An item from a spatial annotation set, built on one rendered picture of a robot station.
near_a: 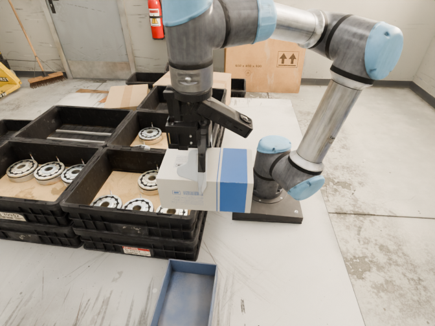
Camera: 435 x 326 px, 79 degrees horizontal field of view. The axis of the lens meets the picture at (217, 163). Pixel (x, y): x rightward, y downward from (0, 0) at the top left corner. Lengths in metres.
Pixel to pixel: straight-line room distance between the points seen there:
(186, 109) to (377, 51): 0.45
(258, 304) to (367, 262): 1.20
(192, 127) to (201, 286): 0.54
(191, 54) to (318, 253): 0.78
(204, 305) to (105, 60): 3.92
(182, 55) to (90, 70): 4.13
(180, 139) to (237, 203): 0.18
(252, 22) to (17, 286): 0.98
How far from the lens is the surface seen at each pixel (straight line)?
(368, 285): 1.89
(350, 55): 0.76
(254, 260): 0.94
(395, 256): 2.09
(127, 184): 1.03
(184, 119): 0.51
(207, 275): 0.90
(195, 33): 0.43
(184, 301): 0.87
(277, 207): 1.04
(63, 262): 1.06
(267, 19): 0.50
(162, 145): 1.20
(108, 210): 0.81
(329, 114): 0.80
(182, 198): 0.58
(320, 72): 4.19
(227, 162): 0.58
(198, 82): 0.46
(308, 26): 0.77
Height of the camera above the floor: 1.50
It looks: 38 degrees down
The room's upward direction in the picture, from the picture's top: straight up
